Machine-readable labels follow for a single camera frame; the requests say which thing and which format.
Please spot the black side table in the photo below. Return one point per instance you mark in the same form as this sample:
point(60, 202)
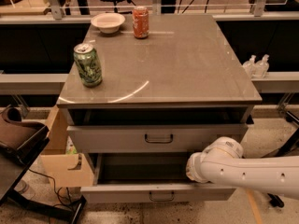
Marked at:
point(11, 173)

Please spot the grey top drawer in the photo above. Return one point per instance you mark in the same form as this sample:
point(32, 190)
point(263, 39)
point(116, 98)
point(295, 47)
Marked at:
point(151, 138)

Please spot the grey drawer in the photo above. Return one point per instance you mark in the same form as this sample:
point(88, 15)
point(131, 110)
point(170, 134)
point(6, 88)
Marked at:
point(147, 178)
point(151, 138)

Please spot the white bowl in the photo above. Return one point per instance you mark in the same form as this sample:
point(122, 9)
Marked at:
point(108, 23)

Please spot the black metal stand leg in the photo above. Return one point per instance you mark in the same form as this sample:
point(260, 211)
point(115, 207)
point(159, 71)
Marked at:
point(291, 145)

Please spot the cardboard box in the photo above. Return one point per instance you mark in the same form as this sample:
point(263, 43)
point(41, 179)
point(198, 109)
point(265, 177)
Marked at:
point(60, 159)

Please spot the grey drawer cabinet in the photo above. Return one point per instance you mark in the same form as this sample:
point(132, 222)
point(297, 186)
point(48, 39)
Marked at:
point(183, 73)

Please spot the clear sanitizer bottle left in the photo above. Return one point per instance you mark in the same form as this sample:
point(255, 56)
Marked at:
point(248, 65)

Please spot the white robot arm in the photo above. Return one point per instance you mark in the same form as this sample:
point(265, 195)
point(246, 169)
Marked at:
point(222, 163)

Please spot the orange soda can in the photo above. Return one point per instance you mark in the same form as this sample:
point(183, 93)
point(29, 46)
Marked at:
point(140, 22)

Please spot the green soda can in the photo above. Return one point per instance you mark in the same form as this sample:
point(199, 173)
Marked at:
point(88, 64)

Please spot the brown bag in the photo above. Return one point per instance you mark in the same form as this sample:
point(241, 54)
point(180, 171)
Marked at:
point(13, 131)

